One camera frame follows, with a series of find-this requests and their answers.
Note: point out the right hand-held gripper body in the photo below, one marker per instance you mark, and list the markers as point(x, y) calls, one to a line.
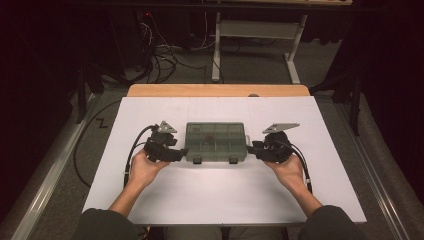
point(278, 148)

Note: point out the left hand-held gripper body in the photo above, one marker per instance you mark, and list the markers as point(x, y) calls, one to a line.
point(156, 148)

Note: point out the grey plastic compartment box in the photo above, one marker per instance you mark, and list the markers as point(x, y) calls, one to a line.
point(215, 142)

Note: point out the person's left hand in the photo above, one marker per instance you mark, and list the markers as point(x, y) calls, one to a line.
point(143, 171)

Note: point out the person's right hand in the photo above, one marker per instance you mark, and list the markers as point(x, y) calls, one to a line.
point(290, 173)

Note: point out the dark metal stand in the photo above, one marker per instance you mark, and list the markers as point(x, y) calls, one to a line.
point(81, 96)
point(356, 106)

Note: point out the white-framed desk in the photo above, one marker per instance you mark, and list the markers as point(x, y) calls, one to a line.
point(256, 29)

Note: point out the metal floor rail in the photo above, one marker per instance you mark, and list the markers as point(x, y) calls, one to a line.
point(373, 173)
point(50, 180)

